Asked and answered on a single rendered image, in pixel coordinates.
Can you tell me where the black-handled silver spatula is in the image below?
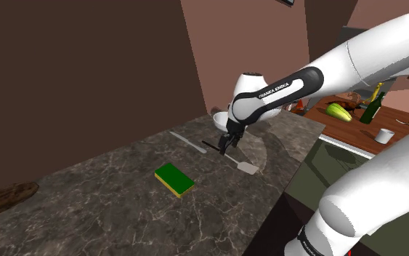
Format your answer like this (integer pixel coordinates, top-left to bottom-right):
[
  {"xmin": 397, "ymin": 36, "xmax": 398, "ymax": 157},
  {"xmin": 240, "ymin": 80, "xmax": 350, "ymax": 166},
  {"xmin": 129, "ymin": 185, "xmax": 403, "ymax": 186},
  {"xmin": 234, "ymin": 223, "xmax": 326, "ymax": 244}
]
[{"xmin": 201, "ymin": 140, "xmax": 259, "ymax": 176}]

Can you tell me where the brown wooden table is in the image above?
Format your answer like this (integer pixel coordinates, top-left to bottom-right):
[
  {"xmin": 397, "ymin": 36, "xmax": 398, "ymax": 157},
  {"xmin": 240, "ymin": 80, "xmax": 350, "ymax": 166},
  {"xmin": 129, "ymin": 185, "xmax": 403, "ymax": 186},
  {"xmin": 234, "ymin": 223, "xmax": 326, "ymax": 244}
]
[{"xmin": 302, "ymin": 81, "xmax": 409, "ymax": 156}]

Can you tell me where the silver table knife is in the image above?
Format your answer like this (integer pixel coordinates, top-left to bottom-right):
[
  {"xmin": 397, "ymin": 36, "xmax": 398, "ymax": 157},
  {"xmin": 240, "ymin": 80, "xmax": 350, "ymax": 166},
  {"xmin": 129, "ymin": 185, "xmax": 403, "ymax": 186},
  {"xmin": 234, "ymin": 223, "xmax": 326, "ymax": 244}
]
[{"xmin": 169, "ymin": 131, "xmax": 208, "ymax": 155}]

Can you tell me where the white bowl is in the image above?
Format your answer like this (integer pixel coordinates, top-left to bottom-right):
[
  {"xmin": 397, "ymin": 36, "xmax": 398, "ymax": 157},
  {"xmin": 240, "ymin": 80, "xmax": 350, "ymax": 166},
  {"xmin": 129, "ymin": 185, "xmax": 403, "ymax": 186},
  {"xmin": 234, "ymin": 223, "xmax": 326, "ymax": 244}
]
[{"xmin": 212, "ymin": 111, "xmax": 231, "ymax": 132}]

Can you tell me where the green and yellow sponge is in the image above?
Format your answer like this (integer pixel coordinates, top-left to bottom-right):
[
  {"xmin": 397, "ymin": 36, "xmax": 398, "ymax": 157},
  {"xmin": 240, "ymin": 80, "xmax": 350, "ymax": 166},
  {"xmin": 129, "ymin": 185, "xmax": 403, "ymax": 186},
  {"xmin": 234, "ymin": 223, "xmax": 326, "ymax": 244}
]
[{"xmin": 154, "ymin": 162, "xmax": 196, "ymax": 199}]

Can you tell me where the brown wooden board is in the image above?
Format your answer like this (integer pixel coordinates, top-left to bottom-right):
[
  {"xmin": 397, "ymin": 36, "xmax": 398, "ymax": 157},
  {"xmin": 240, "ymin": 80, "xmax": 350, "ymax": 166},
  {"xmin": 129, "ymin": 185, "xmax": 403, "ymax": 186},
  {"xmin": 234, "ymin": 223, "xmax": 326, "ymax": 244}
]
[{"xmin": 0, "ymin": 181, "xmax": 40, "ymax": 223}]

